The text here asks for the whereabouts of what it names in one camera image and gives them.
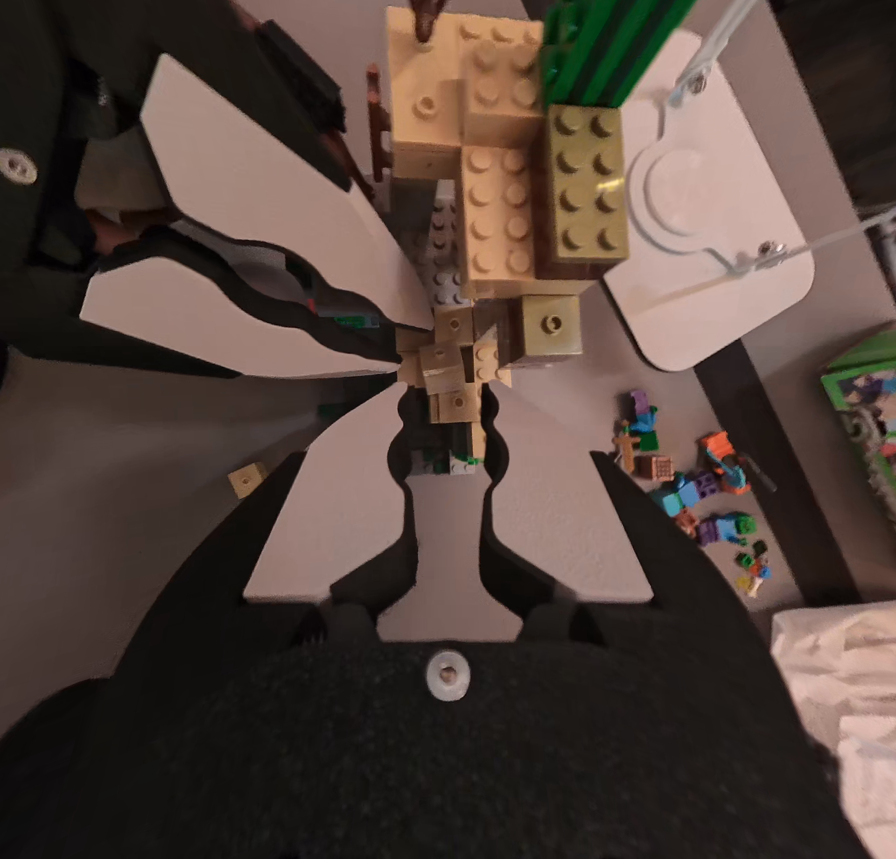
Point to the white paper bag pile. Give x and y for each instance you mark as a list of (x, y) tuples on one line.
[(840, 663)]

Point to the person's left hand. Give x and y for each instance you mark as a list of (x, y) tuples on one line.
[(115, 232)]

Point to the white book stand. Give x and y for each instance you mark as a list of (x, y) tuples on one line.
[(756, 313)]

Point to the green toy set box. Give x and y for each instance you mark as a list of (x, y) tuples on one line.
[(861, 411)]

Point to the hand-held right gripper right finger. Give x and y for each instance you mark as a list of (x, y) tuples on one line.
[(560, 523)]

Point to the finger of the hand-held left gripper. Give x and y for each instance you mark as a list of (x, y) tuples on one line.
[(210, 327), (245, 166)]

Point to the grey desk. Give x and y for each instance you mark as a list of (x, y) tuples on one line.
[(105, 453)]

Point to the toy brick building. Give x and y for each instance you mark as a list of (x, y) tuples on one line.
[(497, 208)]

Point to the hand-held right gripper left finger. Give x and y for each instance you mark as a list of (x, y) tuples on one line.
[(336, 523)]

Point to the tan toy brick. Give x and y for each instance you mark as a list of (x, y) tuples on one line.
[(246, 481), (442, 369)]

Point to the pile of small toy figures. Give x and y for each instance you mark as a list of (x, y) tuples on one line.
[(700, 488)]

